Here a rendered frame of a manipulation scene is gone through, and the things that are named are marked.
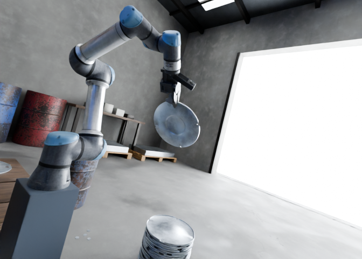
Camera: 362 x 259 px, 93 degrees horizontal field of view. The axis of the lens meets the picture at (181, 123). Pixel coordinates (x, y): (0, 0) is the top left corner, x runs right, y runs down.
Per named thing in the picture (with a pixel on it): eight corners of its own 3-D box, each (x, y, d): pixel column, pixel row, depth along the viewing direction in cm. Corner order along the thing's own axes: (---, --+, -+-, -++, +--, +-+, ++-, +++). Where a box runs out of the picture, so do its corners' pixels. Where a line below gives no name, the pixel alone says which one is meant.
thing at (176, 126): (161, 147, 109) (161, 146, 110) (203, 147, 95) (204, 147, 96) (147, 104, 99) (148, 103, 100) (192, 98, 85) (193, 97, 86)
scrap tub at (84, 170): (78, 188, 175) (91, 142, 178) (95, 208, 148) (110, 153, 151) (23, 193, 143) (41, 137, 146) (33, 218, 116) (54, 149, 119)
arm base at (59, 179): (61, 176, 86) (67, 156, 86) (75, 188, 77) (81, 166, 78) (21, 179, 73) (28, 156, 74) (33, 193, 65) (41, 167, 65)
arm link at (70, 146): (33, 157, 74) (42, 127, 74) (66, 157, 85) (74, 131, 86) (46, 166, 68) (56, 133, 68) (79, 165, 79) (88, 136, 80)
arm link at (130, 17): (57, 48, 83) (133, -6, 62) (79, 60, 93) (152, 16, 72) (55, 69, 81) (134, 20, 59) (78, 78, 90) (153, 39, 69)
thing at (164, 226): (157, 211, 120) (158, 210, 120) (197, 227, 112) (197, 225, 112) (137, 231, 92) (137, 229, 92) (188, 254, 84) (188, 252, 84)
